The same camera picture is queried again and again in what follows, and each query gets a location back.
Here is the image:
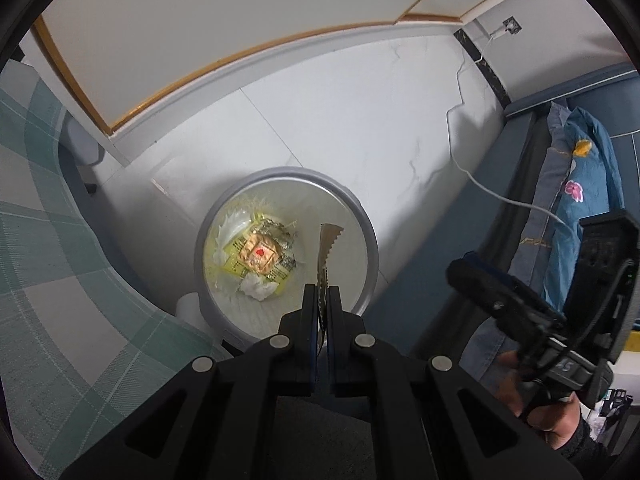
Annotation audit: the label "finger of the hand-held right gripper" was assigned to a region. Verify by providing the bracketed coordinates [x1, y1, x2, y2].
[446, 258, 563, 341]
[462, 251, 568, 322]

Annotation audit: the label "crumpled silver foil wrapper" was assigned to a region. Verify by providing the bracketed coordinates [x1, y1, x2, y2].
[260, 220, 301, 271]

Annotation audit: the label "person's right hand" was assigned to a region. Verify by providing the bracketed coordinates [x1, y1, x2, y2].
[497, 350, 583, 448]

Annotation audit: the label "round white trash bin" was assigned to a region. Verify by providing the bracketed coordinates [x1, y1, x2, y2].
[194, 166, 379, 348]

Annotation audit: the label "white wardrobe with wood trim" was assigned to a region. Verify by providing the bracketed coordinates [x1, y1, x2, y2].
[35, 0, 551, 136]

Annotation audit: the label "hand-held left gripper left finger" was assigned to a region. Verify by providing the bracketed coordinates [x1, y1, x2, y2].
[60, 284, 321, 480]

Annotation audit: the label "yellow snack wrapper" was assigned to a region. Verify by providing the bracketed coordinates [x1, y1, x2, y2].
[220, 212, 296, 286]

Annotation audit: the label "tan snack packet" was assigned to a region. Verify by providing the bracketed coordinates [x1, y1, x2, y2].
[237, 232, 280, 275]

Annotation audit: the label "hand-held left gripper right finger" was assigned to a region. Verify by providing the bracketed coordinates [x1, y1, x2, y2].
[326, 284, 583, 480]

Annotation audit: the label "white crumpled tissue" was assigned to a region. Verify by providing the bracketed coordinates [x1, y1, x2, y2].
[240, 274, 281, 302]

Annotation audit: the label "white charging cable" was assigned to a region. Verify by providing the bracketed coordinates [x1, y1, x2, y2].
[446, 20, 581, 233]

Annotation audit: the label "person's right forearm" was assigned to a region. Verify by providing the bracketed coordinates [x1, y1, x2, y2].
[547, 405, 621, 480]

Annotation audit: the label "table with checkered tablecloth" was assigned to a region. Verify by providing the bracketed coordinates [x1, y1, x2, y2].
[0, 60, 231, 476]

